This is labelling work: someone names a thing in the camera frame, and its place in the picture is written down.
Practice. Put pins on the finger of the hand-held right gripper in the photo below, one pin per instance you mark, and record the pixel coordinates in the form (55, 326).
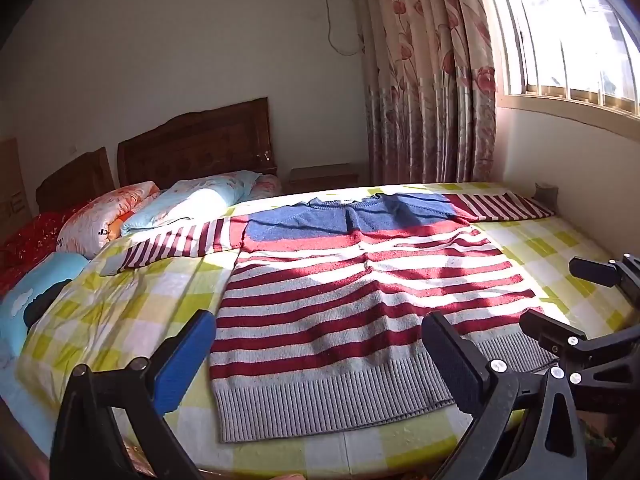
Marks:
(595, 267)
(547, 330)

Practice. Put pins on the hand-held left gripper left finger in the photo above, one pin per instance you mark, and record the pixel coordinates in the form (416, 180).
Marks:
(184, 362)

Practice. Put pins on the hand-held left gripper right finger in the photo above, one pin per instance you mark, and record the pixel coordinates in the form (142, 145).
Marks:
(457, 365)

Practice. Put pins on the red white striped knit sweater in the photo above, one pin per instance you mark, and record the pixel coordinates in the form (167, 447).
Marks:
(360, 305)

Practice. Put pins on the yellow checked bed sheet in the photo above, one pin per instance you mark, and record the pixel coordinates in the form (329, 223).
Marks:
(115, 310)

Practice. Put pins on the small grey object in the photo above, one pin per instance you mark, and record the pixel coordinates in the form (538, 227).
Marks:
(546, 195)

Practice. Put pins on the light blue floral pillow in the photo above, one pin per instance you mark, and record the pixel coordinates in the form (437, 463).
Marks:
(190, 202)

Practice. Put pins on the orange floral pillow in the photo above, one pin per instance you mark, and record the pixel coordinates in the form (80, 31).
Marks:
(95, 225)

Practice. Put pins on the blue cloud print blanket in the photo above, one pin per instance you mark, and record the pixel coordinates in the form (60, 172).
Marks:
(30, 290)

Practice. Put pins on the red patterned bed sheet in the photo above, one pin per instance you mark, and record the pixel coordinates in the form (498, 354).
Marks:
(30, 240)

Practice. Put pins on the small wooden headboard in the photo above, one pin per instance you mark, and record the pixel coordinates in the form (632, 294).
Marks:
(75, 182)

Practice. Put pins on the large wooden headboard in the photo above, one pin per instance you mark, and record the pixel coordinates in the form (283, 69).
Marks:
(200, 145)

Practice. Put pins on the wooden nightstand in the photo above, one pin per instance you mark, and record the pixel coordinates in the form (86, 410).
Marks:
(322, 177)

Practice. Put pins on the barred window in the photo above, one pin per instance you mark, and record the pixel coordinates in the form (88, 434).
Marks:
(565, 30)

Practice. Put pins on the cardboard box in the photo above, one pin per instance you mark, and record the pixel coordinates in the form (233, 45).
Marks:
(12, 190)

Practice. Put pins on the pink floral curtain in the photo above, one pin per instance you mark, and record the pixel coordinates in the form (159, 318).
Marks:
(425, 75)

